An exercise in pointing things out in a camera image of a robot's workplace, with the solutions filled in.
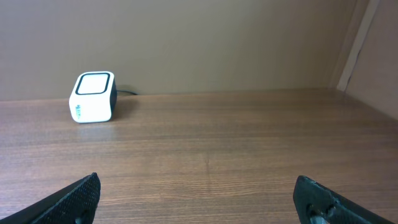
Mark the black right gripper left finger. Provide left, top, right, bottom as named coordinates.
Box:
left=1, top=172, right=101, bottom=224

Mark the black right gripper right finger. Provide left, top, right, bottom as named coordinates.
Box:
left=293, top=175, right=392, bottom=224

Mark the white barcode scanner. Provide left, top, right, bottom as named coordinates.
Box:
left=68, top=71, right=118, bottom=123

